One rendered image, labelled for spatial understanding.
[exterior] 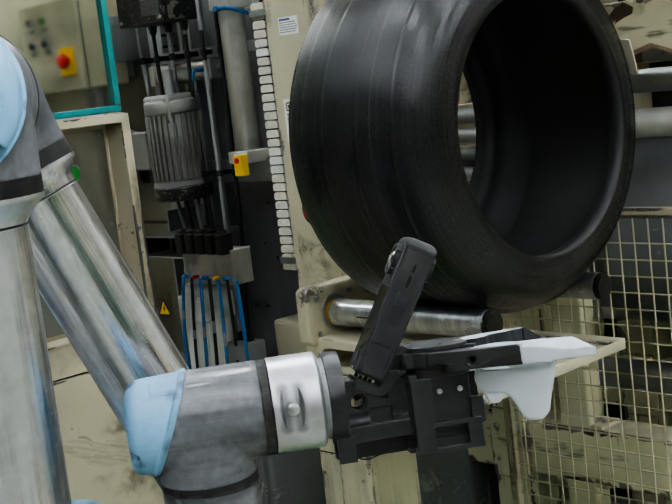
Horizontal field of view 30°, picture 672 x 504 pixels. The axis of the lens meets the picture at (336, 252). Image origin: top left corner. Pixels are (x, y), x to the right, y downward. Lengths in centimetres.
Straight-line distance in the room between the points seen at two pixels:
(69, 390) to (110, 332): 110
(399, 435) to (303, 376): 9
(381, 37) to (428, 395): 90
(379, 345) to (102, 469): 130
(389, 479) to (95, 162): 76
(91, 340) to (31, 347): 13
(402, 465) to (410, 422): 131
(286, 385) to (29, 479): 20
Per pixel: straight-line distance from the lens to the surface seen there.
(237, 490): 97
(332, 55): 184
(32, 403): 95
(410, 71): 174
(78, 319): 106
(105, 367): 107
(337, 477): 229
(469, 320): 186
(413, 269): 97
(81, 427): 218
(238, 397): 95
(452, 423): 97
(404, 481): 230
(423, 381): 96
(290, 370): 96
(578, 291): 208
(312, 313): 206
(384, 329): 96
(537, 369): 95
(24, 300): 94
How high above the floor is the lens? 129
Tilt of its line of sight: 8 degrees down
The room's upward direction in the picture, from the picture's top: 7 degrees counter-clockwise
